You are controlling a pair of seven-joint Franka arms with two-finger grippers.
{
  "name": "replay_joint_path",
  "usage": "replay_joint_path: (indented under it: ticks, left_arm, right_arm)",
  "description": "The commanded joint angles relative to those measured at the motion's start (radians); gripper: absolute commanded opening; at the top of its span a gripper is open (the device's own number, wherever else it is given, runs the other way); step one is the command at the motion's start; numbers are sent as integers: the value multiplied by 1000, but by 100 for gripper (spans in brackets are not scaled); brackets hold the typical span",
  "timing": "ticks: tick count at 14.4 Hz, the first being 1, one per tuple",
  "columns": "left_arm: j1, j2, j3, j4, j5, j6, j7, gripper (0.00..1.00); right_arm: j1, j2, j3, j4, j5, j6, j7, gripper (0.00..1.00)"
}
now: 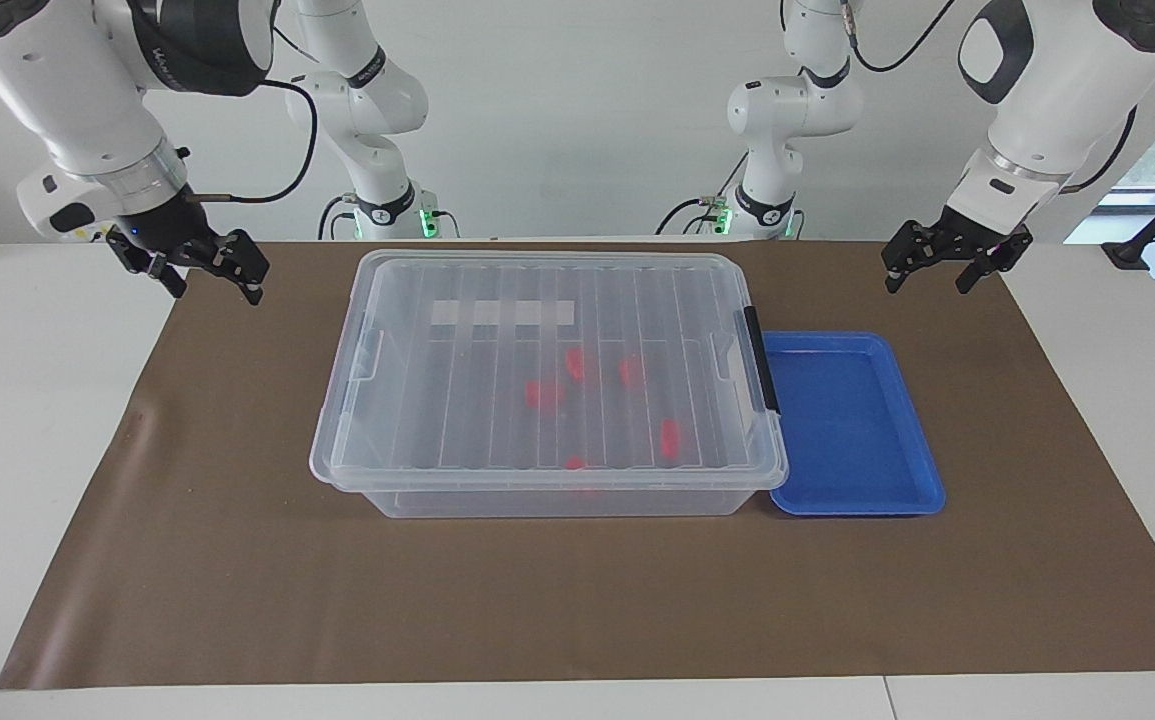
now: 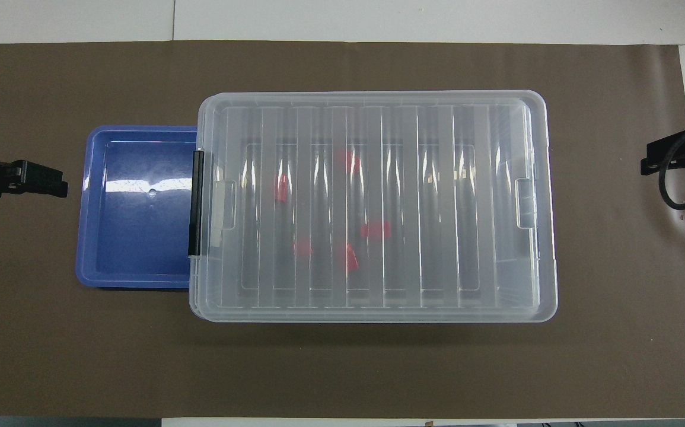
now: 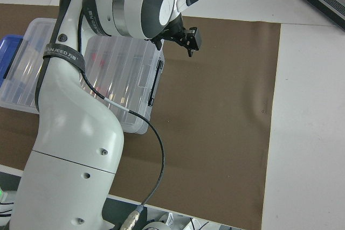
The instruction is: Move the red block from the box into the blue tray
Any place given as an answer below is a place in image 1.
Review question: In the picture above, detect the black right base cable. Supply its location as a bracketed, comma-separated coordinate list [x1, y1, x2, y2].
[317, 193, 363, 241]

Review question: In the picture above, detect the brown paper table mat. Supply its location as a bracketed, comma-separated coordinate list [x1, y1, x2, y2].
[0, 240, 1155, 691]

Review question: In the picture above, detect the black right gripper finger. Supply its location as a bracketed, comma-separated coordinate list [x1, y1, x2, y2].
[199, 230, 270, 306]
[105, 228, 188, 299]

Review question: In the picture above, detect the black left base cable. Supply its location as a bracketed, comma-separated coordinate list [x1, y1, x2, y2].
[655, 150, 750, 237]

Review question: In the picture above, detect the clear plastic storage box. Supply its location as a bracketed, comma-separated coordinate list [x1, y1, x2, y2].
[322, 255, 773, 519]

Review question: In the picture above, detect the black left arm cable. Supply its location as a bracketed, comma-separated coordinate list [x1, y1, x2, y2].
[842, 0, 958, 73]

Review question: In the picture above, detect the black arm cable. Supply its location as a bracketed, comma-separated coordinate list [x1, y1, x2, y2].
[842, 0, 958, 73]
[184, 78, 320, 205]

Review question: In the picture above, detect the black base cable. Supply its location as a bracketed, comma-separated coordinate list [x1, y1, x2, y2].
[317, 193, 363, 241]
[655, 150, 750, 237]

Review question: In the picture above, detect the black box latch handle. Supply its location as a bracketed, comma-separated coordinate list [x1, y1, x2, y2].
[743, 306, 781, 415]

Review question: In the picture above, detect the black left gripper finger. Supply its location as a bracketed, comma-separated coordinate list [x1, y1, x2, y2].
[955, 226, 1034, 295]
[882, 221, 946, 294]

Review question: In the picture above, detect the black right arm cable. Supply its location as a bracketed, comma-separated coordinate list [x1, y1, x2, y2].
[184, 78, 320, 205]

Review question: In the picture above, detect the blue plastic tray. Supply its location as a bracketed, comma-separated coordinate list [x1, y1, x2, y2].
[759, 331, 946, 517]

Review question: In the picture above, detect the clear ribbed plastic lid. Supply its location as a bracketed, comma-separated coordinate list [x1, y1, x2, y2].
[309, 249, 789, 493]

